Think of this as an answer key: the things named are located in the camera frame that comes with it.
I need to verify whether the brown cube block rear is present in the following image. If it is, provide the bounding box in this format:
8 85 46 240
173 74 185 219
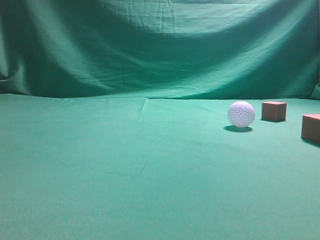
261 101 287 122

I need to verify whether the green cloth backdrop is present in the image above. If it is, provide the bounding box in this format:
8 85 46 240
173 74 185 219
0 0 320 240

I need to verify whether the brown cube block right edge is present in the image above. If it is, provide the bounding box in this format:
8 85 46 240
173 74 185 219
301 114 320 145

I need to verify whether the white dimpled ball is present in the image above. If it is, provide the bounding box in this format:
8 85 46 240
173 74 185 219
227 101 256 128

